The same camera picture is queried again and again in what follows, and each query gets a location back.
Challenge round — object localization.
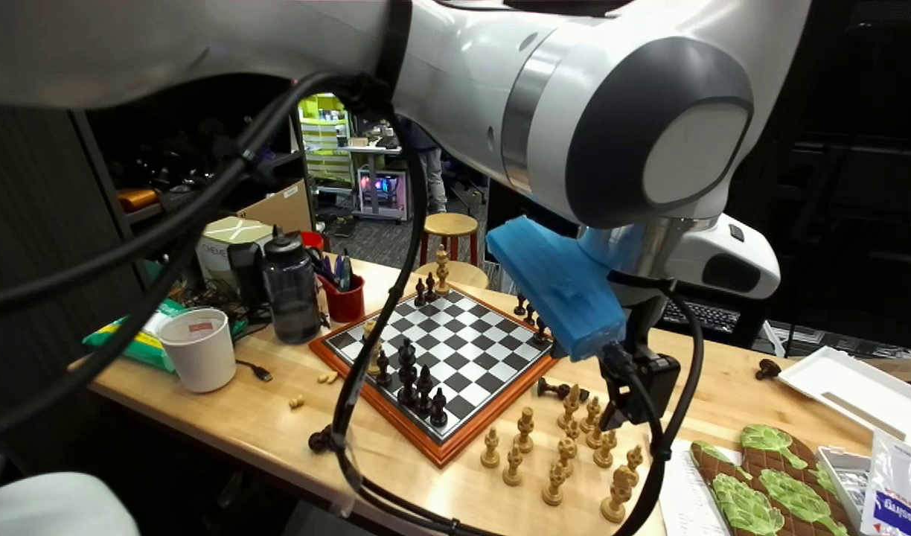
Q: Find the wooden chess board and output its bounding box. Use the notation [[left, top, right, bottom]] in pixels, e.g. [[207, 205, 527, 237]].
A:
[[309, 286, 561, 469]]

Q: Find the black keyboard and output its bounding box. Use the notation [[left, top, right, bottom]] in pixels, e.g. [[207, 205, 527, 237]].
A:
[[659, 298, 744, 335]]

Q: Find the sheet of paper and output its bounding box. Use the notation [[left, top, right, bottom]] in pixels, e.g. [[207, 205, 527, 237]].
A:
[[659, 439, 733, 536]]

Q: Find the brown and green oven mitt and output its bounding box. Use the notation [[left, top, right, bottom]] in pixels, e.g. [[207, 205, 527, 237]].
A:
[[689, 424, 860, 536]]

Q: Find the white tray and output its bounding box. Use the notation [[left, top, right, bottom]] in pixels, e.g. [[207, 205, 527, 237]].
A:
[[776, 345, 911, 456]]

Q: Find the clear plastic container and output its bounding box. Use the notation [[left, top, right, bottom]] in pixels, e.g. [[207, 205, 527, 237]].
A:
[[816, 444, 874, 516]]

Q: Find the wooden stool with red legs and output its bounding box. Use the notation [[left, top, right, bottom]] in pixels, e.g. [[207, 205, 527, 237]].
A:
[[419, 212, 481, 268]]

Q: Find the white sachet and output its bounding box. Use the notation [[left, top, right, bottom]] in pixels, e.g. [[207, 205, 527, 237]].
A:
[[860, 430, 911, 536]]

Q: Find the person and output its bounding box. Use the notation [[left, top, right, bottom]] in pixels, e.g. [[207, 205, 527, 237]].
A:
[[409, 121, 450, 215]]

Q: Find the red cup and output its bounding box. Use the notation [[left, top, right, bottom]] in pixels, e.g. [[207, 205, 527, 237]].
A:
[[317, 273, 366, 324]]

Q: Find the lit computer case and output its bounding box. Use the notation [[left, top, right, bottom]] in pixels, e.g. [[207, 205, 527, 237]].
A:
[[357, 167, 411, 222]]

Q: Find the bunch of pens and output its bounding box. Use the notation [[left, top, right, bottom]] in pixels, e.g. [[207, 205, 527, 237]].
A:
[[316, 248, 357, 292]]

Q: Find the dark water bottle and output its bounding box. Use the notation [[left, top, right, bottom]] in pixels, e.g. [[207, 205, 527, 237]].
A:
[[261, 225, 323, 345]]

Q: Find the cardboard box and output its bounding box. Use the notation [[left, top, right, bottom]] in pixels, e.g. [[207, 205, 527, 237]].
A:
[[234, 179, 316, 235]]

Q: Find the green shelf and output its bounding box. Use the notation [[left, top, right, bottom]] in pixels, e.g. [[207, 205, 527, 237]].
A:
[[298, 92, 357, 188]]

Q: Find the white box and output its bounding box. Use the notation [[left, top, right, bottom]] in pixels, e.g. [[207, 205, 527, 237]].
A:
[[196, 216, 275, 290]]

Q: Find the white paper cup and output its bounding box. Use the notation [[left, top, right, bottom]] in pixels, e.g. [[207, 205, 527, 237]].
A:
[[156, 307, 237, 394]]

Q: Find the green packet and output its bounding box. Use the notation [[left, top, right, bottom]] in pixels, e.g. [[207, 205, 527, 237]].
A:
[[82, 299, 249, 374]]

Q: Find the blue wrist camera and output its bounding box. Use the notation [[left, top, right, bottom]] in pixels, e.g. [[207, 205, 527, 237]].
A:
[[486, 215, 644, 363]]

